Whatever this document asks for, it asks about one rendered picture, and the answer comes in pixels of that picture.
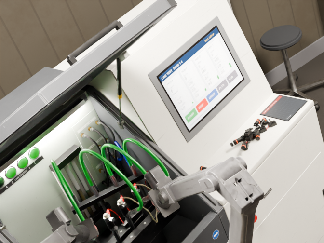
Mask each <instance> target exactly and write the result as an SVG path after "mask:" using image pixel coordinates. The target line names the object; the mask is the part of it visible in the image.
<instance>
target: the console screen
mask: <svg viewBox="0 0 324 243"><path fill-rule="evenodd" d="M148 77H149V78H150V80H151V82H152V83H153V85H154V87H155V89H156V90H157V92H158V94H159V95H160V97H161V99H162V100H163V102H164V104H165V105H166V107H167V109H168V110H169V112H170V114H171V116H172V117H173V119H174V121H175V122H176V124H177V126H178V127H179V129H180V131H181V133H182V135H183V136H184V138H185V140H186V141H187V142H189V141H190V140H191V139H193V138H194V136H195V135H196V134H197V133H198V132H199V131H200V130H201V129H202V128H203V127H204V126H206V125H207V123H208V122H209V121H210V120H211V119H212V118H213V117H214V116H215V115H216V114H218V113H219V112H220V111H221V110H222V109H223V108H224V107H225V106H226V105H227V104H228V103H229V102H230V101H231V100H232V99H233V98H234V97H235V96H236V95H237V94H238V93H239V92H240V91H241V90H242V89H243V88H244V87H245V86H246V85H247V84H248V83H249V82H250V81H251V80H250V78H249V76H248V74H247V72H246V71H245V69H244V67H243V65H242V63H241V61H240V59H239V57H238V55H237V53H236V51H235V49H234V47H233V45H232V44H231V42H230V40H229V38H228V36H227V34H226V32H225V30H224V28H223V26H222V24H221V22H220V20H219V18H218V16H216V17H215V18H213V19H212V20H211V21H210V22H209V23H208V24H206V25H205V26H204V27H203V28H202V29H200V30H199V31H198V32H197V33H196V34H194V35H193V36H192V37H191V38H190V39H189V40H187V41H186V42H185V43H184V44H183V45H181V46H180V47H179V48H178V49H177V50H176V51H174V52H173V53H172V54H171V55H170V56H168V57H167V58H166V59H165V60H164V61H162V62H161V63H160V64H159V65H158V66H157V67H155V68H154V69H153V70H152V71H151V72H150V73H149V74H148Z"/></svg>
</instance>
